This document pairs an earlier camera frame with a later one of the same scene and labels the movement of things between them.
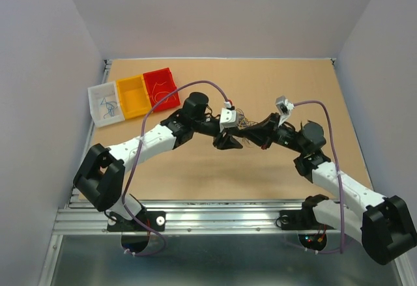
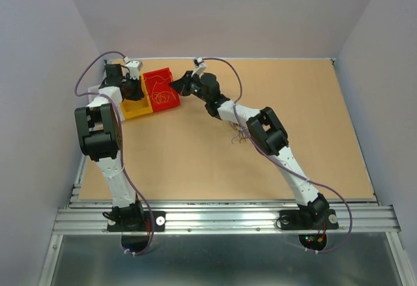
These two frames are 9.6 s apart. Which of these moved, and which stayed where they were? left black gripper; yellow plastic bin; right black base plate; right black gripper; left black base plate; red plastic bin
Moved: right black gripper; left black gripper
Stayed: right black base plate; red plastic bin; yellow plastic bin; left black base plate
